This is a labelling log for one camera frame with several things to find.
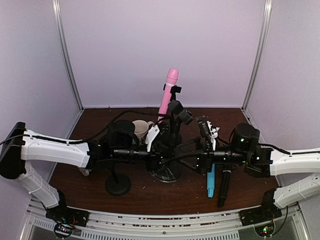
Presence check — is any black microphone stand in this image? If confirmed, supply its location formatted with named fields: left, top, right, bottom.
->
left=163, top=85, right=182, bottom=148
left=105, top=166, right=132, bottom=197

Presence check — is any taped base microphone stand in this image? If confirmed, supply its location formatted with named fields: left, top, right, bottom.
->
left=151, top=100, right=193, bottom=183

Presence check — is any pink toy microphone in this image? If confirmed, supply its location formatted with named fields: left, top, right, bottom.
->
left=158, top=68, right=179, bottom=115

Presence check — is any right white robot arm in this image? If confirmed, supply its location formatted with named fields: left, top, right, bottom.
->
left=174, top=123, right=320, bottom=209

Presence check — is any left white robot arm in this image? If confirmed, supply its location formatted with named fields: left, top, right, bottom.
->
left=0, top=119, right=174, bottom=220

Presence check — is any blue toy microphone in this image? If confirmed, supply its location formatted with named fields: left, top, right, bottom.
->
left=206, top=164, right=216, bottom=198

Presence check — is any black toy microphone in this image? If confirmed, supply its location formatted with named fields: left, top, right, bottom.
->
left=217, top=169, right=232, bottom=208

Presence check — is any white ceramic mug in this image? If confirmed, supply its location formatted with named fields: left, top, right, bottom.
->
left=132, top=120, right=155, bottom=140

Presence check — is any yellow inside cup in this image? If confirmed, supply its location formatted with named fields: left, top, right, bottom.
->
left=78, top=167, right=91, bottom=177

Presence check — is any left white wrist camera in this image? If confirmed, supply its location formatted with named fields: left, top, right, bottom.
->
left=144, top=125, right=160, bottom=153

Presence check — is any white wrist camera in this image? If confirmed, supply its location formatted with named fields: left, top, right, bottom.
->
left=206, top=120, right=220, bottom=151
left=144, top=125, right=160, bottom=153

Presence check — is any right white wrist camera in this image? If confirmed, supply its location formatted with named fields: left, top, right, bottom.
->
left=206, top=120, right=220, bottom=151

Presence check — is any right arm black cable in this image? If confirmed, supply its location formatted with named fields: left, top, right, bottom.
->
left=214, top=137, right=320, bottom=157

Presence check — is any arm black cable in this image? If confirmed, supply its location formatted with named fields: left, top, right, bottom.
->
left=0, top=109, right=173, bottom=148
left=214, top=137, right=320, bottom=157

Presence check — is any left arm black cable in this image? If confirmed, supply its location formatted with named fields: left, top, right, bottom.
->
left=0, top=109, right=173, bottom=148

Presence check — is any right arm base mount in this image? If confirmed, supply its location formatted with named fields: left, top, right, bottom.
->
left=239, top=188, right=289, bottom=239

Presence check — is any front aluminium rail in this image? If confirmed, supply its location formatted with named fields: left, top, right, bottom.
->
left=24, top=199, right=311, bottom=240

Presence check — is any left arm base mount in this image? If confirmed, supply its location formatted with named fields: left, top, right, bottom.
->
left=44, top=190, right=90, bottom=240

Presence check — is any right aluminium frame post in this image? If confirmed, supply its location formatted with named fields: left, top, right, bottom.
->
left=241, top=0, right=273, bottom=112

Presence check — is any aluminium frame post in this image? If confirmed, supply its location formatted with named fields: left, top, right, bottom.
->
left=241, top=0, right=273, bottom=112
left=52, top=0, right=84, bottom=111

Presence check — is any left aluminium frame post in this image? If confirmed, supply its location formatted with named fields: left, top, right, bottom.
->
left=52, top=0, right=84, bottom=111

